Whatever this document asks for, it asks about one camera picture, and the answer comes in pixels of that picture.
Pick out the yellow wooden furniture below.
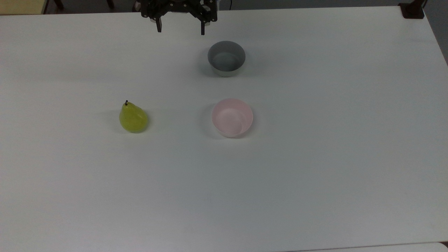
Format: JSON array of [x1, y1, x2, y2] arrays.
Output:
[[0, 0, 49, 15]]

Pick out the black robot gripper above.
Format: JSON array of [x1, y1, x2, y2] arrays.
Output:
[[136, 0, 218, 36]]

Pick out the pink plastic bowl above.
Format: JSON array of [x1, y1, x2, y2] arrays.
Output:
[[211, 98, 254, 138]]

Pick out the dark camera stand clamp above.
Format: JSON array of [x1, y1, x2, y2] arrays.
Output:
[[398, 0, 428, 19]]

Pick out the grey plastic bowl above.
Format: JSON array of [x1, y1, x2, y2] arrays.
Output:
[[207, 41, 246, 78]]

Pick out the yellow-green pear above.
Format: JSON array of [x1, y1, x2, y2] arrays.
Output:
[[119, 100, 149, 133]]

